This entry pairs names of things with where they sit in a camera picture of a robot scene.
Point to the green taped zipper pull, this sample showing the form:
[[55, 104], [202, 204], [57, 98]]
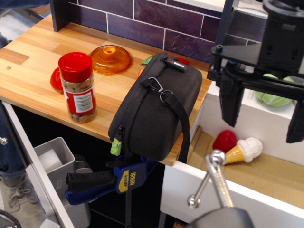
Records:
[[116, 147]]

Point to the red toy egg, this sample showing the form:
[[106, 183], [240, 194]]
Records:
[[225, 141]]

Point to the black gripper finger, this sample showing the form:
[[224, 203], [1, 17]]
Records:
[[231, 95], [295, 132]]

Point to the grey plastic bin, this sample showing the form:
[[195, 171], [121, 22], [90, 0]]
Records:
[[57, 160]]

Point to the white drawer box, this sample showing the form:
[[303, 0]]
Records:
[[270, 188]]

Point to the silver metal clamp screw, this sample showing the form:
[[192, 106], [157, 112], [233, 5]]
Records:
[[214, 161]]

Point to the blue Irwin quick-grip clamp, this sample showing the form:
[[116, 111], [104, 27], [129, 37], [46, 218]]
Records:
[[124, 174]]

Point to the red lid spice jar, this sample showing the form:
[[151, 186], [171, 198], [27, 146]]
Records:
[[77, 80]]

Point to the green toy vegetable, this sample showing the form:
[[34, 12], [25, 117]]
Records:
[[146, 61]]

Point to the white cabinet door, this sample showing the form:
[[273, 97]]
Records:
[[48, 198]]

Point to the toy ice cream cone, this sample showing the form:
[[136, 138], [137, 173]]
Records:
[[245, 150]]

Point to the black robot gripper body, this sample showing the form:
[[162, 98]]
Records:
[[236, 68]]

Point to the beige work boot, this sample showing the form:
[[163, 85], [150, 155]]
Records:
[[17, 191]]

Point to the black zipper case bag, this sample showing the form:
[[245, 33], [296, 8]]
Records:
[[156, 110]]

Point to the orange glass pot lid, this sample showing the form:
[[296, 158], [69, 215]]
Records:
[[110, 59]]

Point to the red toy tomato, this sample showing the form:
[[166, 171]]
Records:
[[55, 80]]

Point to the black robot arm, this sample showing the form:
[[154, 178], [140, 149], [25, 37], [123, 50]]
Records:
[[284, 27]]

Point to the green toy cabbage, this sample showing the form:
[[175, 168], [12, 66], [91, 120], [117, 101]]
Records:
[[272, 100]]

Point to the red toy behind bag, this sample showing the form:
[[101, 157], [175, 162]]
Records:
[[183, 61]]

